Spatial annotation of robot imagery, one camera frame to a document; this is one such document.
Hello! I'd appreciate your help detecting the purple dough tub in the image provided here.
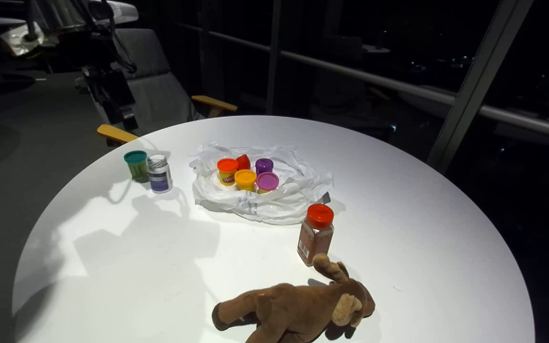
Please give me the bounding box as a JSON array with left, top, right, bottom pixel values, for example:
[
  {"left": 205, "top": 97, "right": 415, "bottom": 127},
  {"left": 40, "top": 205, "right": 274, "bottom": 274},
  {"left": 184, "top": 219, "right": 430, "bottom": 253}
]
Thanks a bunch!
[{"left": 253, "top": 156, "right": 276, "bottom": 177}]

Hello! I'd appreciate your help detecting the pink lid dough tub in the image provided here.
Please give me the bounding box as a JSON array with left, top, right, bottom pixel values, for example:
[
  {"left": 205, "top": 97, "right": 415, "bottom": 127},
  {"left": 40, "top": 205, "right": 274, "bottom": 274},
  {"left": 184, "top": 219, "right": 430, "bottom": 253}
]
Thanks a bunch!
[{"left": 253, "top": 169, "right": 282, "bottom": 194}]

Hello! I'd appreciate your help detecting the red-orange lid dough tub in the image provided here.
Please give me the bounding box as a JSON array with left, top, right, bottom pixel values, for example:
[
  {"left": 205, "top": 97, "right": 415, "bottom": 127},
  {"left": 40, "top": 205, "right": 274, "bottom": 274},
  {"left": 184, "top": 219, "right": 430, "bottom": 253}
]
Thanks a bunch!
[{"left": 215, "top": 156, "right": 240, "bottom": 186}]

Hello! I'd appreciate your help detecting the white crumpled plastic bag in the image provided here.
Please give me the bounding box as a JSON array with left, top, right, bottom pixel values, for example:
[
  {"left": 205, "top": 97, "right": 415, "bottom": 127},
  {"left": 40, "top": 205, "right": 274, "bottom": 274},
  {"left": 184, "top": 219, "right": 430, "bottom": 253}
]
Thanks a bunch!
[{"left": 188, "top": 143, "right": 333, "bottom": 226}]

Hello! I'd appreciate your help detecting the red lid spice jar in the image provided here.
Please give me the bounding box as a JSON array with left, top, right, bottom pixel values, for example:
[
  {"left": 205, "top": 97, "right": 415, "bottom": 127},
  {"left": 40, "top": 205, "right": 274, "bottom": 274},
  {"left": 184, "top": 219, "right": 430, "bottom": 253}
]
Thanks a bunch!
[{"left": 295, "top": 202, "right": 337, "bottom": 266}]

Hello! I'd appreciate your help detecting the teal lid dough tub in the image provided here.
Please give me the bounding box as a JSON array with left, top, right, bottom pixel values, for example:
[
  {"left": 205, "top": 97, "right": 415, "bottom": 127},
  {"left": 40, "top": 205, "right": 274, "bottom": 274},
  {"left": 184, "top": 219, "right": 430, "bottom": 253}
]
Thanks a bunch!
[{"left": 122, "top": 148, "right": 152, "bottom": 184}]

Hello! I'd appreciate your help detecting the brown plush moose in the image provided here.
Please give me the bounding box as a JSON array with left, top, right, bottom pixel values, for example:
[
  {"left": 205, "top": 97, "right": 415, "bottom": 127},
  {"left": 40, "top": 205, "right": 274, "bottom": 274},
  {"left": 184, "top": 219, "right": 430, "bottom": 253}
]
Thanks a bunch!
[{"left": 209, "top": 253, "right": 377, "bottom": 343}]

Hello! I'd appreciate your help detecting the grey office chair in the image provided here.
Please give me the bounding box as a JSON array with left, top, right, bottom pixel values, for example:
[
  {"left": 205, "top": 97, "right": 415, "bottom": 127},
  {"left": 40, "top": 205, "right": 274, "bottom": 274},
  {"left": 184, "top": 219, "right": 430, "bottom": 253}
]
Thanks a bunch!
[{"left": 95, "top": 26, "right": 240, "bottom": 144}]

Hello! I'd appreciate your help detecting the grey window post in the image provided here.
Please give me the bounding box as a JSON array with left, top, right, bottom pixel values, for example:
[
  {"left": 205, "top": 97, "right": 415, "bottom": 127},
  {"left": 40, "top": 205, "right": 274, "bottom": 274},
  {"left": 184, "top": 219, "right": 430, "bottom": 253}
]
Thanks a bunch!
[
  {"left": 265, "top": 0, "right": 284, "bottom": 110},
  {"left": 425, "top": 0, "right": 535, "bottom": 171}
]

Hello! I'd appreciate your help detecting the grey window rail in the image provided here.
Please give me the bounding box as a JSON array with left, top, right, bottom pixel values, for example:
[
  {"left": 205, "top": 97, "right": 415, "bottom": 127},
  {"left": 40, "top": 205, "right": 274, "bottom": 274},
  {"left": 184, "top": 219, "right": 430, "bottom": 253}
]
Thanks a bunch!
[{"left": 177, "top": 21, "right": 549, "bottom": 144}]

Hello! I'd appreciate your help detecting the black camera tripod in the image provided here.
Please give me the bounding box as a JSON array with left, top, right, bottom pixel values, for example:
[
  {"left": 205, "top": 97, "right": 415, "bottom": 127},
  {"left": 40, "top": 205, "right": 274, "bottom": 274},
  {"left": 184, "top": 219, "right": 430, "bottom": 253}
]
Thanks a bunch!
[{"left": 78, "top": 0, "right": 141, "bottom": 133}]

